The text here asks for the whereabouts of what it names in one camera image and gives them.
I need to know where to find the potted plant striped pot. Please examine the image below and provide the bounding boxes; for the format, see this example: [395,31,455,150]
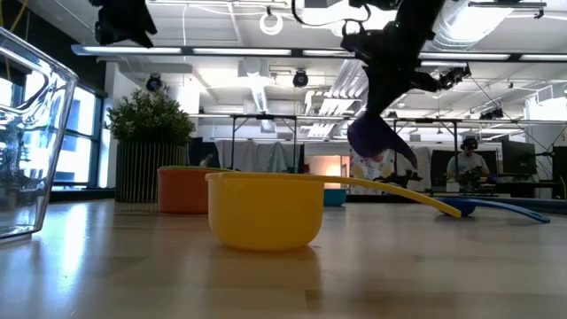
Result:
[107,86,196,204]

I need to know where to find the clear plastic basket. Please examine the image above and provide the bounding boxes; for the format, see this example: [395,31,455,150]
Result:
[0,26,80,243]

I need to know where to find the silver air duct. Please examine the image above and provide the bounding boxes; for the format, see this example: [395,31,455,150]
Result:
[431,0,515,54]

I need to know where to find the floral cloth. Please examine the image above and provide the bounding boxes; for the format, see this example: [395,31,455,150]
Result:
[349,148,396,195]

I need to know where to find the black monitor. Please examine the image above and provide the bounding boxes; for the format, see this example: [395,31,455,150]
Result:
[501,140,538,176]

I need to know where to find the orange measuring cup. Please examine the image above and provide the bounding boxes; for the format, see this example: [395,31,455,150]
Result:
[157,167,212,215]

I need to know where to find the grey cloth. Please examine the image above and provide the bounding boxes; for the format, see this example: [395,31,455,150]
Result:
[214,140,305,174]

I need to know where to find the yellow measuring cup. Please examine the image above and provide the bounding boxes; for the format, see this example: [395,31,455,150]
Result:
[205,171,462,253]

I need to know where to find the purple measuring cup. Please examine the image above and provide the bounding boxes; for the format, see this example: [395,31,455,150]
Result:
[346,113,419,170]

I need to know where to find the blue measuring cup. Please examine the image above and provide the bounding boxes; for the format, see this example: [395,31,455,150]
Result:
[436,197,552,224]

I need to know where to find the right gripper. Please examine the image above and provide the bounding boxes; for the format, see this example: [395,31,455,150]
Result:
[340,20,444,117]

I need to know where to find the black ceiling rig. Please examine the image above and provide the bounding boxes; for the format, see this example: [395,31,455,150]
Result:
[442,65,472,89]

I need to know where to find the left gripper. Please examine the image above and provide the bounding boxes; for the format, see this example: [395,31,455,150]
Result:
[88,0,159,49]

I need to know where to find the black device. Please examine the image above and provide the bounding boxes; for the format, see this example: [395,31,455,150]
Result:
[374,170,424,190]

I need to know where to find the teal measuring cup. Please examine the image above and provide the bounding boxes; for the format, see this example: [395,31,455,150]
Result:
[322,188,348,208]

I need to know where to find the white ring lamp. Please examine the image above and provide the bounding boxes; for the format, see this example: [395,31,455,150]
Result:
[259,12,284,36]

